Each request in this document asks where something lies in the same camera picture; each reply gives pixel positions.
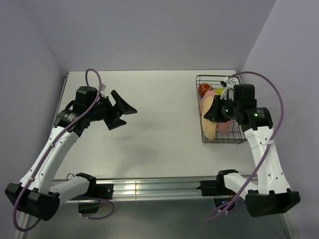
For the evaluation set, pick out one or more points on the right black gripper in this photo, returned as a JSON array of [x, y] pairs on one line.
[[213, 113]]

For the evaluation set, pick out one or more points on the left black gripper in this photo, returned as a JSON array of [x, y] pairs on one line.
[[113, 121]]

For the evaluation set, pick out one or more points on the orange plastic plate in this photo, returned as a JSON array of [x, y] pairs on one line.
[[208, 126]]

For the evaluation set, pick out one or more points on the pink plastic plate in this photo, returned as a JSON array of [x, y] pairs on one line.
[[224, 127]]

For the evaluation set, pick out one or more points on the salmon plastic cup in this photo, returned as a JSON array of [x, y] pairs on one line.
[[210, 93]]

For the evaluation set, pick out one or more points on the lime green bowl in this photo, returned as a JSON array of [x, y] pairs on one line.
[[219, 91]]

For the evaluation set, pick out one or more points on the orange black mug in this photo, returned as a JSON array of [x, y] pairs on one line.
[[203, 88]]

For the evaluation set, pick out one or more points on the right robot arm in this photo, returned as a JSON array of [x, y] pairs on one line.
[[266, 191]]

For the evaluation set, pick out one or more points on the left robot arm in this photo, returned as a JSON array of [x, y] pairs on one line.
[[34, 194]]

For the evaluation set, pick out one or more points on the black wire dish rack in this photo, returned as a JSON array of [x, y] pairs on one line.
[[235, 135]]

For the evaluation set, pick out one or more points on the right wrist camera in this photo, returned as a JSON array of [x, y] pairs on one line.
[[227, 85]]

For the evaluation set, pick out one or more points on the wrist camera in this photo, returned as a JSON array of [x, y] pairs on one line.
[[102, 87], [227, 85]]

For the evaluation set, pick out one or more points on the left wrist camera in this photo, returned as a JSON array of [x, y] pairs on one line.
[[102, 87]]

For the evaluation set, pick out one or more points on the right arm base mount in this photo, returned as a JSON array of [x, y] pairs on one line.
[[213, 188]]

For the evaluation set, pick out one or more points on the aluminium table rail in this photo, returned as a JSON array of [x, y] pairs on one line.
[[155, 189]]

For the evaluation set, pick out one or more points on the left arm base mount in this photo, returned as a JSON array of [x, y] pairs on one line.
[[90, 203]]

